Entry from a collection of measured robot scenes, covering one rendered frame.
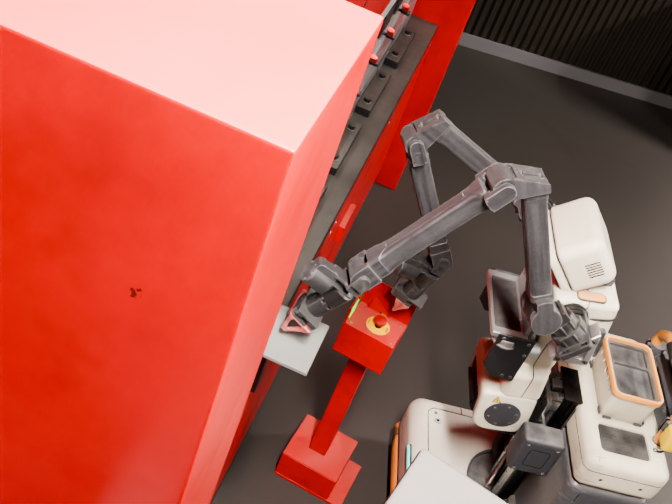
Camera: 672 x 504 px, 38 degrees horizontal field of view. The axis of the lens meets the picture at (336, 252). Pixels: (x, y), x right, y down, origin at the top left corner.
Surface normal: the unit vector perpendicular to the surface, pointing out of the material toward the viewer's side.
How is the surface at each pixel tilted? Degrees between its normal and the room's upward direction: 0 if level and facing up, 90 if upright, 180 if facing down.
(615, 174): 0
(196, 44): 0
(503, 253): 0
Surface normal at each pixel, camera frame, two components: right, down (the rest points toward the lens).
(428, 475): 0.28, -0.71
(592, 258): -0.07, 0.65
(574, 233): -0.44, -0.70
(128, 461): -0.29, 0.58
